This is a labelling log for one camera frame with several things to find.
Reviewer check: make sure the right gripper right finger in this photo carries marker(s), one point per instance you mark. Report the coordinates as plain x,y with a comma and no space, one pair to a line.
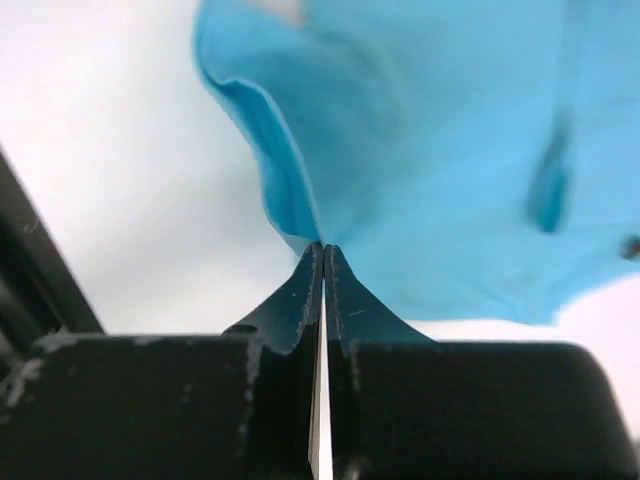
405,406

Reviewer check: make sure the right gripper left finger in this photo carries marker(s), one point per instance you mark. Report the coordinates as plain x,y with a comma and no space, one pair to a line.
237,405

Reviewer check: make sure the light blue t-shirt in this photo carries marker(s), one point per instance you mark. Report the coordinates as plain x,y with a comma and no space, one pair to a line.
473,159

